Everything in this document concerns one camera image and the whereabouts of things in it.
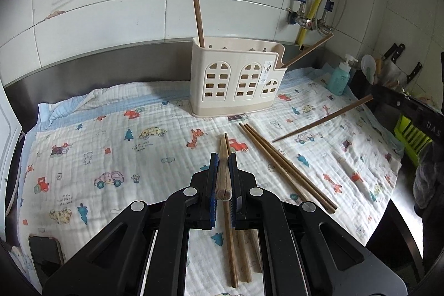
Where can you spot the teal soap dispenser bottle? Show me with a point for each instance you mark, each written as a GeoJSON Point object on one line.
{"type": "Point", "coordinates": [341, 75]}

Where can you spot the black-handled knife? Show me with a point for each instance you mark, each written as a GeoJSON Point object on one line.
{"type": "Point", "coordinates": [410, 77]}
{"type": "Point", "coordinates": [394, 52]}

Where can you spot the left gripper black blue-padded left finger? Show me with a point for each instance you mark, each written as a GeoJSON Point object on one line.
{"type": "Point", "coordinates": [143, 250]}

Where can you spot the metal water valve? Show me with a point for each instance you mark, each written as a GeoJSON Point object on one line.
{"type": "Point", "coordinates": [319, 25]}

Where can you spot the beige plastic utensil holder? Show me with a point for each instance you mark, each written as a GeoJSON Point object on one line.
{"type": "Point", "coordinates": [230, 76]}

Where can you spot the green plastic rack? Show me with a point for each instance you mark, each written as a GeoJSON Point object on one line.
{"type": "Point", "coordinates": [412, 138]}

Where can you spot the white cartoon-print cloth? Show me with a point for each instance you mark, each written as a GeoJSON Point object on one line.
{"type": "Point", "coordinates": [89, 157]}

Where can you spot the wooden chopstick crossing diagonal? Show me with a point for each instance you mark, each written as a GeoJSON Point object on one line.
{"type": "Point", "coordinates": [223, 190]}

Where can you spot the white ladle spoon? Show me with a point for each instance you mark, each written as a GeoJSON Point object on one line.
{"type": "Point", "coordinates": [368, 67]}

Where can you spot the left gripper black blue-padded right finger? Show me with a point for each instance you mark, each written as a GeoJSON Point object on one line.
{"type": "Point", "coordinates": [303, 250]}

